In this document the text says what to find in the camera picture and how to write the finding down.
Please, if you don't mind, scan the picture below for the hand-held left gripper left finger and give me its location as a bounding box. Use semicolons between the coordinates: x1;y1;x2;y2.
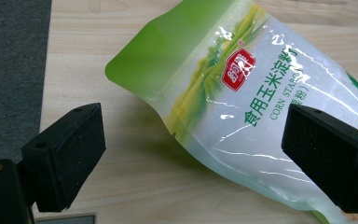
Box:
21;102;107;214

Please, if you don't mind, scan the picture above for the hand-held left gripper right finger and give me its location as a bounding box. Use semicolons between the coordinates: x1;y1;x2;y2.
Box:
281;104;358;215

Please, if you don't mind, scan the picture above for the green and white starch bag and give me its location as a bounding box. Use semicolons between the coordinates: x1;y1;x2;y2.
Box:
104;0;358;224

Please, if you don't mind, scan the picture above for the grey carpet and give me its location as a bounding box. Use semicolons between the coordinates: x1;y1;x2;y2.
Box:
0;0;53;164

